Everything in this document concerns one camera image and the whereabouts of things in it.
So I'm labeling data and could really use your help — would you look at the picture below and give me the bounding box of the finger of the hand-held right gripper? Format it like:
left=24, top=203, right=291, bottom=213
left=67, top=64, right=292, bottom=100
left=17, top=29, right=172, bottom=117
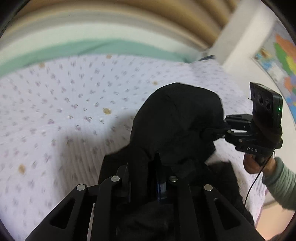
left=205, top=127, right=243, bottom=144
left=223, top=114, right=253, bottom=131

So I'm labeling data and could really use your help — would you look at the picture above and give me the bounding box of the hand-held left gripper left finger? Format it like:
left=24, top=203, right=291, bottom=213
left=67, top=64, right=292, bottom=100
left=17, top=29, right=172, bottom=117
left=25, top=163, right=133, bottom=241

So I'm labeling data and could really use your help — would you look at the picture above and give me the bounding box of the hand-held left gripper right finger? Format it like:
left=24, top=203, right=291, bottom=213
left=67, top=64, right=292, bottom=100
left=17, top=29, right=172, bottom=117
left=154, top=153, right=266, bottom=241

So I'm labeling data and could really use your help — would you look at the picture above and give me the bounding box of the black garment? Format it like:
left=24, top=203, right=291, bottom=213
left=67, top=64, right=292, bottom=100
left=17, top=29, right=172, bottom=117
left=98, top=82, right=255, bottom=241

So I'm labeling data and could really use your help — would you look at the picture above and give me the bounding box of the person's right forearm green sleeve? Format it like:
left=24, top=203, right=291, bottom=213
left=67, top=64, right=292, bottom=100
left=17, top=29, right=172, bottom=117
left=261, top=157, right=296, bottom=210

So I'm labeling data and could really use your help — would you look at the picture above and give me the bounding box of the person's right hand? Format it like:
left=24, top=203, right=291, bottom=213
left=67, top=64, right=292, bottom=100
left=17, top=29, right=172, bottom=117
left=243, top=153, right=277, bottom=175

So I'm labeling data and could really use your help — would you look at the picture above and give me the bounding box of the white floral bed sheet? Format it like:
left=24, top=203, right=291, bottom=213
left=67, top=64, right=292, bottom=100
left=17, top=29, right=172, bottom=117
left=0, top=54, right=270, bottom=241

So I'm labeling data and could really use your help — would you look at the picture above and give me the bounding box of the green blanket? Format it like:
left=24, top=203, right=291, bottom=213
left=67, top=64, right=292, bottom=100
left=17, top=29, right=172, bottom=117
left=0, top=39, right=193, bottom=77

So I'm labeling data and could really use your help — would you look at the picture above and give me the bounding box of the beige curtain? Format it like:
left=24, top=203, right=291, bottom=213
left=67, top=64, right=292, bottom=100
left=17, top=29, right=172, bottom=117
left=13, top=0, right=238, bottom=49

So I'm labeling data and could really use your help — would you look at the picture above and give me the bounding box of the black cable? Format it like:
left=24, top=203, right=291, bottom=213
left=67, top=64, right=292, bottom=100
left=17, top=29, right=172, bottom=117
left=244, top=148, right=277, bottom=207

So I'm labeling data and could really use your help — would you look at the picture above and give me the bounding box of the colourful wall map poster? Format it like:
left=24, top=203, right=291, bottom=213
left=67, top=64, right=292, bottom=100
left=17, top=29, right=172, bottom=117
left=253, top=20, right=296, bottom=106

